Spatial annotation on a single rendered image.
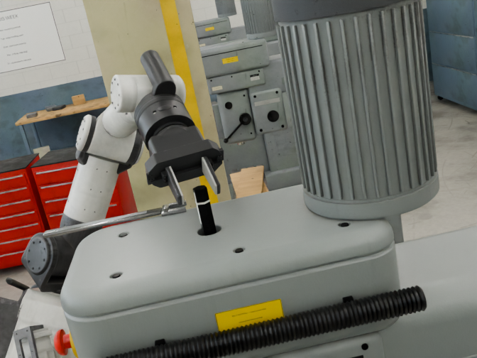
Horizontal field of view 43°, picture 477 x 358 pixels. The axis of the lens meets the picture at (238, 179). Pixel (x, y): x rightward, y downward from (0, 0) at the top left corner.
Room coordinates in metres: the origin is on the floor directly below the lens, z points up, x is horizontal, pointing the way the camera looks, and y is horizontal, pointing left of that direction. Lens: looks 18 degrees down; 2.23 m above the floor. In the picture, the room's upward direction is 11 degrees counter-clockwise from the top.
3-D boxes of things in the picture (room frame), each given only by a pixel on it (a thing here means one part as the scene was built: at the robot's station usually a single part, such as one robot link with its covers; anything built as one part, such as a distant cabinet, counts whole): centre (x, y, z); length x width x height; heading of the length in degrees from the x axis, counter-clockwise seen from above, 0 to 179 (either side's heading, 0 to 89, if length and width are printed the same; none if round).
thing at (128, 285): (0.84, 0.04, 1.81); 0.47 x 0.26 x 0.16; 93
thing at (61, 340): (0.83, 0.31, 1.76); 0.04 x 0.03 x 0.04; 3
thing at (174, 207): (0.96, 0.22, 1.89); 0.24 x 0.04 x 0.01; 90
